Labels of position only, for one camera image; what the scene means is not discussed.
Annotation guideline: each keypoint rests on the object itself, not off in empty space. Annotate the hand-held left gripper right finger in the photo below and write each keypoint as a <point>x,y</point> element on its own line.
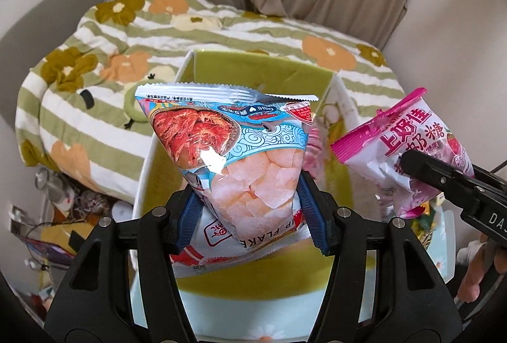
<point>313,216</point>

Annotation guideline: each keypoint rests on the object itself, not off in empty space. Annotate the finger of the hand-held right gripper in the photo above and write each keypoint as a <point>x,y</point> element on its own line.
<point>429,168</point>
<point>491,176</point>

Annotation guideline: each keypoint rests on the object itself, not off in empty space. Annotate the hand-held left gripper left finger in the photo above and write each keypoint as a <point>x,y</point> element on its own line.
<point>187,218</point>

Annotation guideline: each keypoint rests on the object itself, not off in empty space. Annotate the pink candy bag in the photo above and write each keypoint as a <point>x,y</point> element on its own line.
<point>396,141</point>

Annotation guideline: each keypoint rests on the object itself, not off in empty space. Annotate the shrimp flake snack bag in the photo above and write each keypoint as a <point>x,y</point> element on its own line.
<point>245,168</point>

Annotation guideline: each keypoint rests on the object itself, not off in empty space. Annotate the green storage box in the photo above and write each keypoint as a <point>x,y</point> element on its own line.
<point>253,70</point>

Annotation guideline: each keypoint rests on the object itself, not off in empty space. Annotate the person's right hand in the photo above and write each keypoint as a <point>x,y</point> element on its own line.
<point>473,267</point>

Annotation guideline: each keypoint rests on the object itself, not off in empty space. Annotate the colourful snack packet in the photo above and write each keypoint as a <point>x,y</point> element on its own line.
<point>422,226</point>

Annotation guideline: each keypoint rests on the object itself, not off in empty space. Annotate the pink purple snack packet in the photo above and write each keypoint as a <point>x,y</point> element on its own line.
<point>315,153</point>

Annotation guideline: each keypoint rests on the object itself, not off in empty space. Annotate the daisy print tablecloth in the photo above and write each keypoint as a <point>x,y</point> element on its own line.
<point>257,313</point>

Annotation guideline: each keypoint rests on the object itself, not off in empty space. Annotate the pile of assorted clutter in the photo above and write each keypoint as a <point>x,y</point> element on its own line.
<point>71,208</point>

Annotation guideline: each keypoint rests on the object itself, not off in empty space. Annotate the floral striped blanket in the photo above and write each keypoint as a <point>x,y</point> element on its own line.
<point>198,30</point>

